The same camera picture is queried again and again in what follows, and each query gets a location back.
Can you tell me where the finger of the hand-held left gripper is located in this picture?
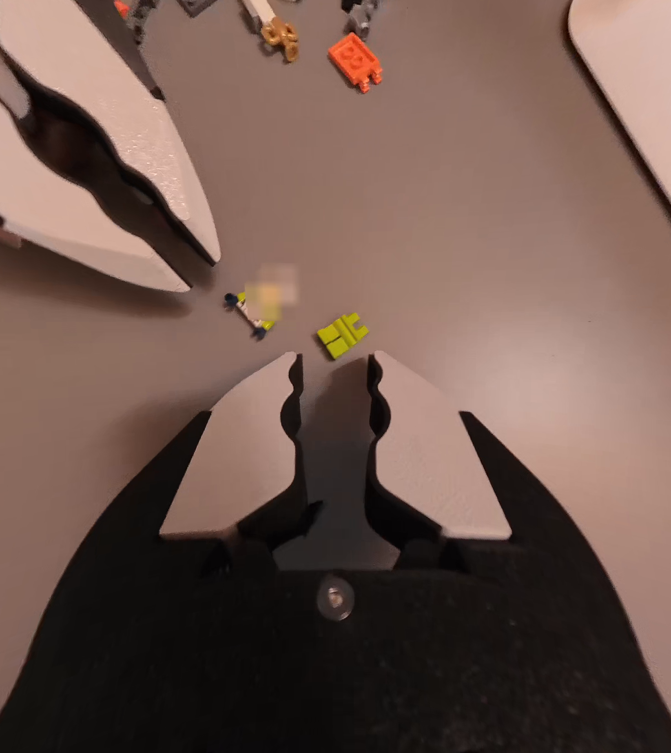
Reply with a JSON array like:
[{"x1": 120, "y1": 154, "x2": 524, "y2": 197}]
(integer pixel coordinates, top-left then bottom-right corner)
[
  {"x1": 0, "y1": 71, "x2": 191, "y2": 293},
  {"x1": 0, "y1": 0, "x2": 221, "y2": 266}
]

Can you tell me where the white wire screen stand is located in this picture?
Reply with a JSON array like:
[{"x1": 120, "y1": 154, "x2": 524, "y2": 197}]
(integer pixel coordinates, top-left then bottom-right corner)
[{"x1": 565, "y1": 0, "x2": 671, "y2": 271}]

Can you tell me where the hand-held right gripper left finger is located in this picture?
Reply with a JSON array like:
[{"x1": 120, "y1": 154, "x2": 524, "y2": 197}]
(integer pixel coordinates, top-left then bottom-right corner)
[{"x1": 159, "y1": 351, "x2": 308, "y2": 542}]

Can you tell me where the lime green lego legs piece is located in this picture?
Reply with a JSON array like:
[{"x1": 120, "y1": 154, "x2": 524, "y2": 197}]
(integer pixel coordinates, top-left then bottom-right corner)
[{"x1": 317, "y1": 312, "x2": 370, "y2": 362}]

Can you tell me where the green white lego minifigure torso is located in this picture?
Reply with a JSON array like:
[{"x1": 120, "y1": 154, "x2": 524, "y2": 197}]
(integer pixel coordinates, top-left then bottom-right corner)
[{"x1": 224, "y1": 289, "x2": 280, "y2": 342}]

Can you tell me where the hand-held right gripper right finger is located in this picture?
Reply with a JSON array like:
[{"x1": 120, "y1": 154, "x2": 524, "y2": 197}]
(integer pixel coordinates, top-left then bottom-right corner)
[{"x1": 365, "y1": 350, "x2": 513, "y2": 542}]

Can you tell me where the pile of lego pieces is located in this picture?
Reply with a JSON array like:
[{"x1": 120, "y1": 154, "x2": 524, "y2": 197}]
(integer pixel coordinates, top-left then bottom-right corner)
[{"x1": 118, "y1": 0, "x2": 386, "y2": 95}]

